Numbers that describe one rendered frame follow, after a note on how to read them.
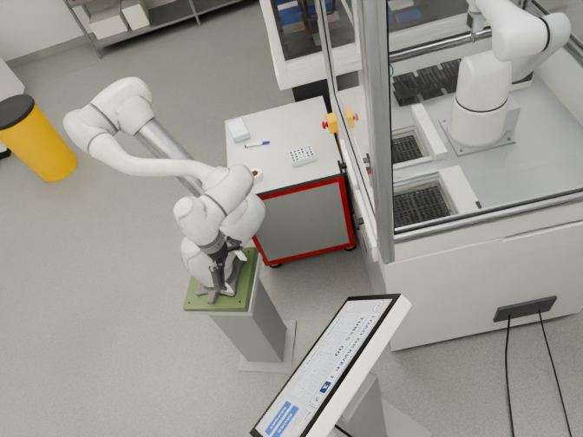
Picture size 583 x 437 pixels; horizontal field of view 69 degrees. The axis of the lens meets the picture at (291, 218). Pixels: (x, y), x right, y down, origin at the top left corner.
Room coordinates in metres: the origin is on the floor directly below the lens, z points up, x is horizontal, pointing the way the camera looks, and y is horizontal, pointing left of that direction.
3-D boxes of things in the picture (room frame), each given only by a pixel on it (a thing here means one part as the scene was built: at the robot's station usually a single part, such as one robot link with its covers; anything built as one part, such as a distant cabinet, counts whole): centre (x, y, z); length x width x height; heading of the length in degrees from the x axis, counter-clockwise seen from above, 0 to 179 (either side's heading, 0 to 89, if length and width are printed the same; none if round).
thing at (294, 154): (1.57, -0.15, 0.78); 0.12 x 0.08 x 0.04; 89
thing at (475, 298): (1.18, -0.79, 0.40); 1.03 x 0.95 x 0.80; 173
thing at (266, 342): (1.02, 0.36, 0.38); 0.30 x 0.30 x 0.76; 69
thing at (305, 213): (1.73, -0.07, 0.38); 0.62 x 0.58 x 0.76; 173
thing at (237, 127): (1.93, 0.12, 0.78); 0.15 x 0.10 x 0.04; 5
